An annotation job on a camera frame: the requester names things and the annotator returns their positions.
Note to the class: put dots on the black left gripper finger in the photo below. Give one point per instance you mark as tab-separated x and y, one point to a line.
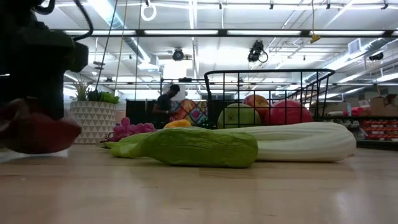
40	90

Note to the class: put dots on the yellow hanging tag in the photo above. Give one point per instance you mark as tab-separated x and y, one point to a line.
314	39

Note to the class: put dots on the celery stalk bunch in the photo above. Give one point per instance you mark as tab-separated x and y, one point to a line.
304	143

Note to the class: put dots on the cardboard boxes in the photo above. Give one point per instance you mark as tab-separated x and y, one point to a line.
377	105

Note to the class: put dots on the person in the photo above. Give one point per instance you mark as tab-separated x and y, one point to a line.
163	107

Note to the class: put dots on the yellow bell pepper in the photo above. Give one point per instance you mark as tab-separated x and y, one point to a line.
177	124

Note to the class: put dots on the black overhead beam with lights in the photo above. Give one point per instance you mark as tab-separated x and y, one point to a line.
140	32

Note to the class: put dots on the colourful patterned box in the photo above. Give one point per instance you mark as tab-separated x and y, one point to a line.
189	112

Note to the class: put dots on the green cucumber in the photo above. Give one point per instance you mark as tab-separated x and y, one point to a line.
202	149

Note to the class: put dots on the red yellow streaked apple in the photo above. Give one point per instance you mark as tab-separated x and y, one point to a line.
259	101

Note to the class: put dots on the green pear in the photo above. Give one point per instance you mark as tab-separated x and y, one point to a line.
231	119

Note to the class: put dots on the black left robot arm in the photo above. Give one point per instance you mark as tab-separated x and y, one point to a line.
12	12

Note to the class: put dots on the purple grape bunch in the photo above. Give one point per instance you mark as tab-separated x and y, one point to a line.
130	128

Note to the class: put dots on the storage shelf with red boxes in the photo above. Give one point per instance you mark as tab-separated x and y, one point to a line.
379	129

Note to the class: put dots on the potted plant in patterned pot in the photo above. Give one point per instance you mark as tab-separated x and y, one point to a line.
93	124

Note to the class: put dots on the round black overhead camera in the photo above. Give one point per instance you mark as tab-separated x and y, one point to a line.
178	54

